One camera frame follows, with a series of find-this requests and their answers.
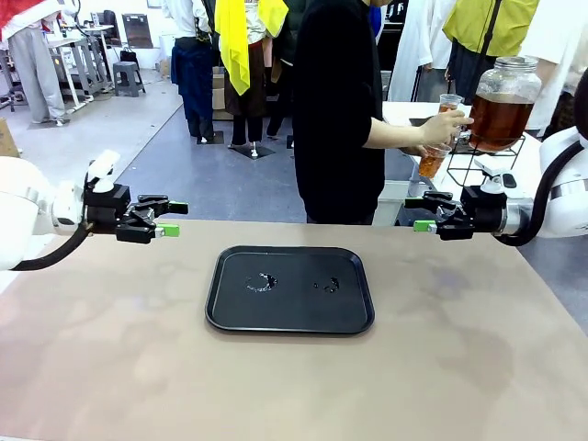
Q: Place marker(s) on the mannequin with white coat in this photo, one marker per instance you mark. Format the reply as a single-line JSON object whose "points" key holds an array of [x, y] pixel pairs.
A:
{"points": [[413, 46]]}

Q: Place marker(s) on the grey plastic stool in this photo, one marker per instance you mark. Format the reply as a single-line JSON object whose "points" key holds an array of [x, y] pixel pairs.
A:
{"points": [[128, 78]]}

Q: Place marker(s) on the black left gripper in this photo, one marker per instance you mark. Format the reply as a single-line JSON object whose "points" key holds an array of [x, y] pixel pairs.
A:
{"points": [[105, 206]]}

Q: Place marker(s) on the person's right forearm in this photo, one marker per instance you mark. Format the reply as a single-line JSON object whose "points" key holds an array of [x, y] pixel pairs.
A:
{"points": [[395, 134]]}

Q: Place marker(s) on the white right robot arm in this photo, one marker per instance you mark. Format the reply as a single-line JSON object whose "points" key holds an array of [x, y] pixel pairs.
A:
{"points": [[567, 202]]}

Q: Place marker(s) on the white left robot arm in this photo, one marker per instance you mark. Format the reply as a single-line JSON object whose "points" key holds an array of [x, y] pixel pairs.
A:
{"points": [[18, 206]]}

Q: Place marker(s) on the white standing desk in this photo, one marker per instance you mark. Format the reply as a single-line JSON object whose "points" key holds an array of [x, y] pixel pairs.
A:
{"points": [[80, 46]]}

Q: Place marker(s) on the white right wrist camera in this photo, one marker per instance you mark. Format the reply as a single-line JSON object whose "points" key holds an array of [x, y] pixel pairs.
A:
{"points": [[494, 179]]}

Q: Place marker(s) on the dark rectangular panel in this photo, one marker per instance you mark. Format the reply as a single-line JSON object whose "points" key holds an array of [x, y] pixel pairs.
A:
{"points": [[138, 30]]}

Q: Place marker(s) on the glass tea dispenser jar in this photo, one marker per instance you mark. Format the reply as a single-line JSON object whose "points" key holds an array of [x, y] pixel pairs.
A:
{"points": [[500, 115]]}

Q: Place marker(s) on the person's left hand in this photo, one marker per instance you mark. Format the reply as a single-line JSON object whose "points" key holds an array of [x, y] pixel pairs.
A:
{"points": [[414, 150]]}

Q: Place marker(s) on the person's right hand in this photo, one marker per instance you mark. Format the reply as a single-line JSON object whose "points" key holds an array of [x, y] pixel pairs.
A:
{"points": [[443, 128]]}

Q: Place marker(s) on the black plastic tray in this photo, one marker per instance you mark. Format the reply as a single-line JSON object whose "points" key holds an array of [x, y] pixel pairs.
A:
{"points": [[298, 312]]}

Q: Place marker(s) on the white side table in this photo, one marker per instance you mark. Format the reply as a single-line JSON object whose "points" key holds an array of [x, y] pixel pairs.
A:
{"points": [[399, 110]]}

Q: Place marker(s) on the mannequin with navy skirt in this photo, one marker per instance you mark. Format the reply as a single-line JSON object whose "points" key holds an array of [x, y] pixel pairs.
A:
{"points": [[193, 69]]}

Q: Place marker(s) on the person in black shirt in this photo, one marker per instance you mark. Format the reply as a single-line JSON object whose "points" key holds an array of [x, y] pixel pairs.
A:
{"points": [[335, 115]]}

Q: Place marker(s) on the translucent plastic bin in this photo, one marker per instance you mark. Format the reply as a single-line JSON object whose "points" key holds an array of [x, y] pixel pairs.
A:
{"points": [[395, 202]]}

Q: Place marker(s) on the brown cardboard box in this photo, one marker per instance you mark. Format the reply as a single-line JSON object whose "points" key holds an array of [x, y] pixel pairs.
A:
{"points": [[8, 138]]}

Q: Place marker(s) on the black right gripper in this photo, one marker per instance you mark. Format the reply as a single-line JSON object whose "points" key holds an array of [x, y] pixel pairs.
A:
{"points": [[487, 211]]}

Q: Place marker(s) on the mannequin with yellow jacket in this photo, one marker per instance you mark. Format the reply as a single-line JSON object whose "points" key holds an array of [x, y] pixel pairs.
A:
{"points": [[491, 23]]}

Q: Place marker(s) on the person in grey trousers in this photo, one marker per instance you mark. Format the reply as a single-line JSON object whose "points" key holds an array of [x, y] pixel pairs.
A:
{"points": [[34, 69]]}

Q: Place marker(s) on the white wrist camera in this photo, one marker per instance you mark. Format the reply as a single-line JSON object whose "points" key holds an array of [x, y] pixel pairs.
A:
{"points": [[494, 179], [103, 165]]}

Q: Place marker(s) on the mannequin with yellow scarf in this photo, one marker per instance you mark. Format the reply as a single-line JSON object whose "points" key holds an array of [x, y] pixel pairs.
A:
{"points": [[239, 55]]}

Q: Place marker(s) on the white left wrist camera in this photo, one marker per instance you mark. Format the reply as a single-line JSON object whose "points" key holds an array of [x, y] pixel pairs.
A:
{"points": [[103, 165]]}

